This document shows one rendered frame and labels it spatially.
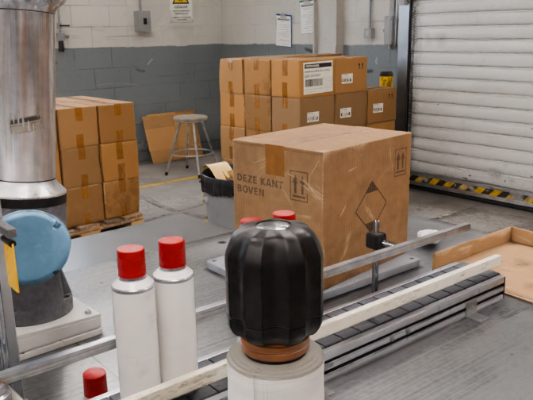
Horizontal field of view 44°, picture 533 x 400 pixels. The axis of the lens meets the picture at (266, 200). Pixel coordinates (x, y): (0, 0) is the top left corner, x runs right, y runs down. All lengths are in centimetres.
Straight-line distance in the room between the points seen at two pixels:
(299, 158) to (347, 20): 508
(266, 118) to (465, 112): 164
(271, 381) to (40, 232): 52
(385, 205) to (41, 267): 71
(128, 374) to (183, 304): 11
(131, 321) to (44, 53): 40
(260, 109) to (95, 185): 126
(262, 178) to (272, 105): 328
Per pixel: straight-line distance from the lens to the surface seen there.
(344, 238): 128
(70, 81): 670
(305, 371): 55
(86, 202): 434
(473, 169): 543
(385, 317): 109
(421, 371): 105
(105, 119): 434
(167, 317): 83
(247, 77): 474
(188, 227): 175
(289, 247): 51
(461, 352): 112
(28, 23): 97
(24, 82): 96
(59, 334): 115
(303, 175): 122
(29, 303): 114
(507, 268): 149
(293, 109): 443
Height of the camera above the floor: 133
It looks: 14 degrees down
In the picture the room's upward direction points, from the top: 1 degrees counter-clockwise
